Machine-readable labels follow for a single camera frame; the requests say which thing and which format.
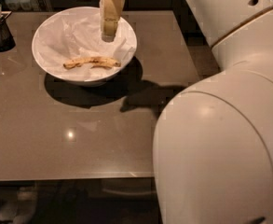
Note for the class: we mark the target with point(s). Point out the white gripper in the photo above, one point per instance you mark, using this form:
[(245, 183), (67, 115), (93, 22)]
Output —
[(112, 14)]

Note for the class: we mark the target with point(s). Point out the white crumpled paper liner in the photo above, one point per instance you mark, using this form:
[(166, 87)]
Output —
[(77, 38)]

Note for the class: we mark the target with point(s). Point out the drawer handle under table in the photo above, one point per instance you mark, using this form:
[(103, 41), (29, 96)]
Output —
[(129, 187)]

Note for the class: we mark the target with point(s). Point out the white bowl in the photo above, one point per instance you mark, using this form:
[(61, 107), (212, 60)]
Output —
[(49, 62)]

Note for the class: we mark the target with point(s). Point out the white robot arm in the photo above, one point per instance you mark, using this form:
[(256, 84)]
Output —
[(213, 142)]

